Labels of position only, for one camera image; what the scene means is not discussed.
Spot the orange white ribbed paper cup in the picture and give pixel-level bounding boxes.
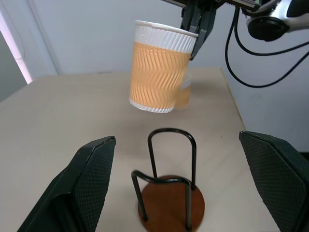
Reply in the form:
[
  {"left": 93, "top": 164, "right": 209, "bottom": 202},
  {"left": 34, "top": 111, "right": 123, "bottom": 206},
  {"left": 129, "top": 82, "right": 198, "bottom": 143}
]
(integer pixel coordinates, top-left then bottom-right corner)
[
  {"left": 173, "top": 72, "right": 193, "bottom": 111},
  {"left": 129, "top": 20, "right": 199, "bottom": 114}
]

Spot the black wire cup holder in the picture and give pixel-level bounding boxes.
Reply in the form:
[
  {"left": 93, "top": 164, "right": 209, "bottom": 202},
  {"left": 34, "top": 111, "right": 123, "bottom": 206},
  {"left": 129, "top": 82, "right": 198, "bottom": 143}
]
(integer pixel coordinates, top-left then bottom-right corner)
[{"left": 131, "top": 128, "right": 206, "bottom": 232}]

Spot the white vertical wall trim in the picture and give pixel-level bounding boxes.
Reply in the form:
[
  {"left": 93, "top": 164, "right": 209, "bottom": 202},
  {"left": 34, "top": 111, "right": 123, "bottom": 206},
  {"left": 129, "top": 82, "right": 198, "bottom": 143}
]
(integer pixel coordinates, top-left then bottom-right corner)
[{"left": 0, "top": 4, "right": 33, "bottom": 85}]

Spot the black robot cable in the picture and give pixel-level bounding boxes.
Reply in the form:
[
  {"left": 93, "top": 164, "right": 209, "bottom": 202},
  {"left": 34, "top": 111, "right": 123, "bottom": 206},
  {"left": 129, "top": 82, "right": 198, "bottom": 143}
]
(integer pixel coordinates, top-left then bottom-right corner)
[
  {"left": 233, "top": 14, "right": 309, "bottom": 56},
  {"left": 225, "top": 8, "right": 309, "bottom": 87}
]

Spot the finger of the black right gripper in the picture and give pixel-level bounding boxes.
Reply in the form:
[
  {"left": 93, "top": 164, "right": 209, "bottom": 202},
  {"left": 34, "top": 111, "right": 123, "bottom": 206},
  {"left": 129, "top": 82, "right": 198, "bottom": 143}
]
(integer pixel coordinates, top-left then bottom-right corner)
[
  {"left": 180, "top": 5, "right": 201, "bottom": 32},
  {"left": 189, "top": 4, "right": 218, "bottom": 61}
]

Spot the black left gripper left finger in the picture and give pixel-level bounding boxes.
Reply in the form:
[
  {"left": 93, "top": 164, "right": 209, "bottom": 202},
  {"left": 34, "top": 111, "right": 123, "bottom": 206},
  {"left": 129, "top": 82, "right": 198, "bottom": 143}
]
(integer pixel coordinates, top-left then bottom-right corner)
[{"left": 18, "top": 135, "right": 116, "bottom": 232}]

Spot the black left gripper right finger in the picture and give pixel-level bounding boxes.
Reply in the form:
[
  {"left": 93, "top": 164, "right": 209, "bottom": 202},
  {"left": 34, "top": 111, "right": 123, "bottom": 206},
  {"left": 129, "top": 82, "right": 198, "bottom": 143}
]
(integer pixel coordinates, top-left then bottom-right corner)
[{"left": 239, "top": 130, "right": 309, "bottom": 232}]

